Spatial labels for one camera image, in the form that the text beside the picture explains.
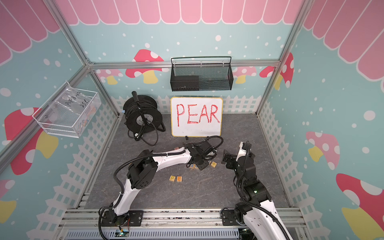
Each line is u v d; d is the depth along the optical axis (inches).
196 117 39.5
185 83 35.2
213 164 36.1
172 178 34.3
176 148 39.2
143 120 37.2
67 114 29.0
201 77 36.4
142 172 20.9
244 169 20.5
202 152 28.8
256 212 19.1
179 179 34.1
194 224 29.1
